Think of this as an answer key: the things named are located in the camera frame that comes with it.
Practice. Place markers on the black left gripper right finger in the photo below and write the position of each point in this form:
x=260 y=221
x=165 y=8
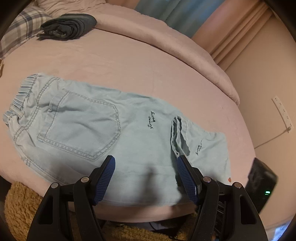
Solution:
x=224 y=212

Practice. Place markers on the folded dark grey pants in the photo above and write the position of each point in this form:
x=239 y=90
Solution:
x=67 y=27

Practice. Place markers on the white wall power strip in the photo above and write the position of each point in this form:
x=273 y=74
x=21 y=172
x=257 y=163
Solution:
x=283 y=113

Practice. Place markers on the pink bed sheet mattress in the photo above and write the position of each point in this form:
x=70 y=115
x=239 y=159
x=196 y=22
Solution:
x=115 y=61

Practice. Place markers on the light blue denim pants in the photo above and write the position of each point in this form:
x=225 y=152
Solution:
x=64 y=129

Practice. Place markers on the pink folded duvet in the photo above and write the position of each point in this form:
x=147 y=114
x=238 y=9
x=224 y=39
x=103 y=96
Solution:
x=130 y=23

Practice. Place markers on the plaid pillow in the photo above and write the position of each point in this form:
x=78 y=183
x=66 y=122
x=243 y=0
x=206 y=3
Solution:
x=25 y=26

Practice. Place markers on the pink and blue curtain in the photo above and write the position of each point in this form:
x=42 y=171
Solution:
x=222 y=28

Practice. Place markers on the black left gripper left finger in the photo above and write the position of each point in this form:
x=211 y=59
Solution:
x=52 y=219

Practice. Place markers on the brown fluffy rug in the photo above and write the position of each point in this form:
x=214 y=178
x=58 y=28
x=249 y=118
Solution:
x=21 y=204

